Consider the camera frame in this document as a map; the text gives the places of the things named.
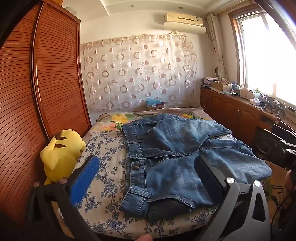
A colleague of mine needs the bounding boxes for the circle pattern sheer curtain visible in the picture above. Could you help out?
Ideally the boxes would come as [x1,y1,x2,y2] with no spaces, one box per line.
[80,32,198,111]

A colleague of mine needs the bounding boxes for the open cardboard box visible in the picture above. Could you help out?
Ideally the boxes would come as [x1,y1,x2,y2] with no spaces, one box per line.
[211,81,232,92]

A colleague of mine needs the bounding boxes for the white bottle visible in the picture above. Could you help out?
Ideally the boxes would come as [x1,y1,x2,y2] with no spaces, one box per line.
[240,83,250,98]

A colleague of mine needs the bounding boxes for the blue floral quilt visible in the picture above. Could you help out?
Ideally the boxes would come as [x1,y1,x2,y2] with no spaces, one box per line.
[74,130,234,240]

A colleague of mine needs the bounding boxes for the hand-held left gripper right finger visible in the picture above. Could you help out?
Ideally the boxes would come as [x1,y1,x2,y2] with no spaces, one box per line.
[194,155,271,241]

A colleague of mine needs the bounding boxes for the yellow plush toy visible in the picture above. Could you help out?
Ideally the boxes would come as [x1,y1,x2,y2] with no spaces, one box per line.
[40,129,86,185]

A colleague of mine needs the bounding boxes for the stack of papers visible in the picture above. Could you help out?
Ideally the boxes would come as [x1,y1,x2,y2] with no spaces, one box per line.
[201,76,219,89]

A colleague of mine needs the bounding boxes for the wooden slatted wardrobe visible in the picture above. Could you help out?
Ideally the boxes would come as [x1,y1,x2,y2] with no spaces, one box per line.
[0,0,92,223]

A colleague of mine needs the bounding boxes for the window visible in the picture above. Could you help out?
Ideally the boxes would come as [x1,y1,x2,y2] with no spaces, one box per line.
[229,5,296,109]

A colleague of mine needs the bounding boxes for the cardboard box with blue bags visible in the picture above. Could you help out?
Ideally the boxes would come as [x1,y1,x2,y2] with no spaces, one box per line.
[146,97,166,111]

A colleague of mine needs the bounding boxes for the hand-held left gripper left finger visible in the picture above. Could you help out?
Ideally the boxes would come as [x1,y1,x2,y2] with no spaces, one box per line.
[28,155,100,241]

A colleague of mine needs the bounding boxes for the wooden low cabinet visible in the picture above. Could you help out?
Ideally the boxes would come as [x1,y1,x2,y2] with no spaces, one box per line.
[200,87,296,160]

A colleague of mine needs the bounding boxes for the colourful flower blanket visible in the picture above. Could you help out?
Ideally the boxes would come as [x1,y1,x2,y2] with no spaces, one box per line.
[96,108,213,133]

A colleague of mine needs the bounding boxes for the wall air conditioner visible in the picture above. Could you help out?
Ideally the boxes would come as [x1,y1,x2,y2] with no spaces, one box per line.
[163,11,207,35]

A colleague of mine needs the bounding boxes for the blue denim pants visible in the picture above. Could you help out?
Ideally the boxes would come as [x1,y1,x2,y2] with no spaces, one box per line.
[118,113,272,220]

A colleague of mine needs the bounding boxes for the white tied window curtain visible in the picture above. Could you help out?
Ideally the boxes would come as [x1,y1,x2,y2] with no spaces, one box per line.
[206,13,227,79]

